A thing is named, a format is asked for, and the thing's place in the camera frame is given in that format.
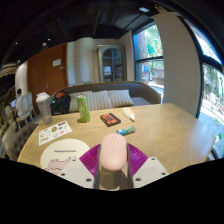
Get clear shaker bottle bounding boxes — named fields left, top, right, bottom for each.
left=35, top=92, right=54, bottom=126

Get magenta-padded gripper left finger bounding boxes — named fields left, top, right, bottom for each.
left=59, top=143, right=102, bottom=191

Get grey tufted chair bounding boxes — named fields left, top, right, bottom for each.
left=1, top=123, right=39, bottom=162

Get pink computer mouse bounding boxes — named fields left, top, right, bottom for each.
left=99, top=133, right=128, bottom=172

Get large striped pillow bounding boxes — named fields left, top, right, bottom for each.
left=68, top=90, right=114, bottom=113

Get brown curved sofa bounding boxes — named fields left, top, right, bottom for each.
left=49, top=80, right=162, bottom=113

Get white sticker sheet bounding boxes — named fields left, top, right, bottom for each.
left=38, top=120, right=73, bottom=147

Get green and blue pack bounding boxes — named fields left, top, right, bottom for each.
left=116, top=125, right=137, bottom=136

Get small striped pillow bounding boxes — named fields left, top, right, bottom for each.
left=107, top=89, right=135, bottom=108

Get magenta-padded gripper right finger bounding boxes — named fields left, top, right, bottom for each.
left=126, top=143, right=170, bottom=190

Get arched glass-door cabinet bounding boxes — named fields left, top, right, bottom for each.
left=96, top=44, right=128, bottom=83

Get white chair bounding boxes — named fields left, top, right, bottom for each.
left=14, top=93, right=36, bottom=126

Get black backpack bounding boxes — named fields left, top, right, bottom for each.
left=49, top=91, right=72, bottom=116

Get person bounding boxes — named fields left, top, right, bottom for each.
left=14, top=88, right=24, bottom=102

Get white cat-print mouse pad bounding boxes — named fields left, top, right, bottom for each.
left=39, top=138, right=91, bottom=177

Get brown wooden door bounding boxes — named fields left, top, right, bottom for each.
left=27, top=42, right=69, bottom=106

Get green drink can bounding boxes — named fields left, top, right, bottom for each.
left=76, top=94, right=91, bottom=124

